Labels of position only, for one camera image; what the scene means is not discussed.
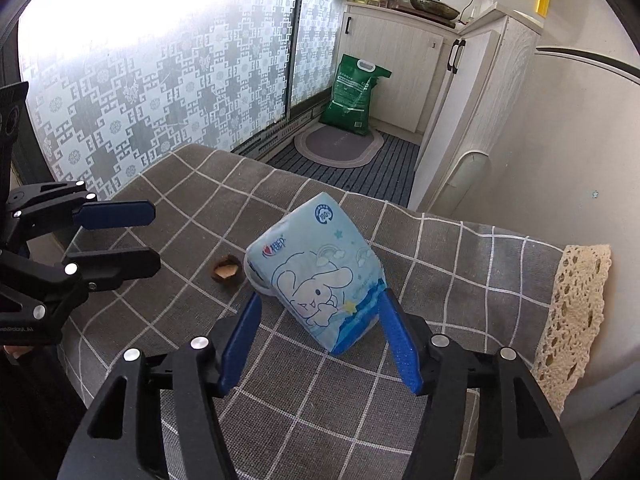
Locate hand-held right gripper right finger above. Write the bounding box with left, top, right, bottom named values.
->
left=376, top=289, right=582, bottom=480

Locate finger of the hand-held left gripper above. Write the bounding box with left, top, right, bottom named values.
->
left=6, top=179, right=157, bottom=242
left=29, top=246, right=163, bottom=342

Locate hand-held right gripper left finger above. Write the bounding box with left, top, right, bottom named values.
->
left=57, top=291, right=264, bottom=480

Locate blue tissue pack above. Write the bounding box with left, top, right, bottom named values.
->
left=245, top=192, right=388, bottom=357

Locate brown nut shell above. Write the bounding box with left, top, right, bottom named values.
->
left=210, top=255, right=242, bottom=286

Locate grey checked lace tablecloth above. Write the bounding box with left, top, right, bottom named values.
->
left=57, top=142, right=613, bottom=480

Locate patterned frosted sliding door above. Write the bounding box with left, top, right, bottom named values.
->
left=0, top=0, right=351, bottom=201

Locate dark striped floor mat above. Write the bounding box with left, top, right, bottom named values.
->
left=265, top=130, right=423, bottom=208

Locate white rounded board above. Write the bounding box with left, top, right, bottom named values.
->
left=431, top=151, right=489, bottom=217

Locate grey oval floor mat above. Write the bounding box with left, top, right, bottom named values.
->
left=293, top=122, right=386, bottom=167

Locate silver white refrigerator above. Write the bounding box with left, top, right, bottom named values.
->
left=410, top=0, right=640, bottom=431

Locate green rice bag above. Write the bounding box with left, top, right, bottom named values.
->
left=319, top=53, right=393, bottom=137

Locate white kitchen cabinet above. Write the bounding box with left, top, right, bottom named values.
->
left=340, top=0, right=543, bottom=216

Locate dark frying pan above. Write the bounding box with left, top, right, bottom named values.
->
left=404, top=0, right=461, bottom=20

